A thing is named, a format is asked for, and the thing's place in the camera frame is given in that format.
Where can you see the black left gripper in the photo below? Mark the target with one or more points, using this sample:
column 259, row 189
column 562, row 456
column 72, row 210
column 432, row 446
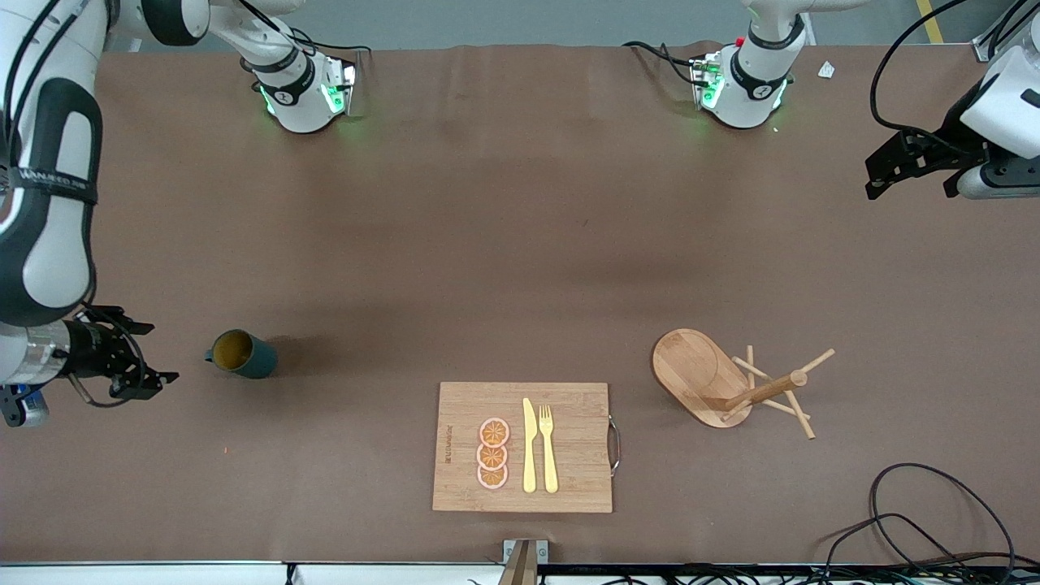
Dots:
column 955, row 136

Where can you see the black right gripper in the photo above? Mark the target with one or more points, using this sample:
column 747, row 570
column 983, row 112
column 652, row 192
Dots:
column 84, row 346

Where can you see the dark green cup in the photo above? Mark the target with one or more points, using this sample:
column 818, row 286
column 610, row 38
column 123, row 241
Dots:
column 256, row 361

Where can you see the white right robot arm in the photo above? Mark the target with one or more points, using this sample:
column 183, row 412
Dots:
column 49, row 244

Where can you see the white paper scrap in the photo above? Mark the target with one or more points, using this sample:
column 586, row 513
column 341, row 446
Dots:
column 826, row 70

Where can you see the white table edge strip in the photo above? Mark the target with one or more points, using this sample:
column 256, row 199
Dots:
column 162, row 574

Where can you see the wooden mug tree stand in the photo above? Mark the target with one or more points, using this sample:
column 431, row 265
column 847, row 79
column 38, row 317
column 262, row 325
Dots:
column 691, row 374

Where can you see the toy orange slice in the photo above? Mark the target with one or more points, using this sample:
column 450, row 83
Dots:
column 491, row 457
column 494, row 431

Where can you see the yellow plastic knife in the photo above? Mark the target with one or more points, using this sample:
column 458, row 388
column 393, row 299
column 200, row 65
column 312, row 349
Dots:
column 529, row 447

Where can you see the yellow plastic fork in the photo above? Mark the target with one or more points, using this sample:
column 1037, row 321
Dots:
column 548, row 455

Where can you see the bamboo cutting board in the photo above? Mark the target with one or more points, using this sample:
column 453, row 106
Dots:
column 581, row 455

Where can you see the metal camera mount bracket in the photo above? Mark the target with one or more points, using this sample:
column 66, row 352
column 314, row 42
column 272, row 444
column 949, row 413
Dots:
column 524, row 561

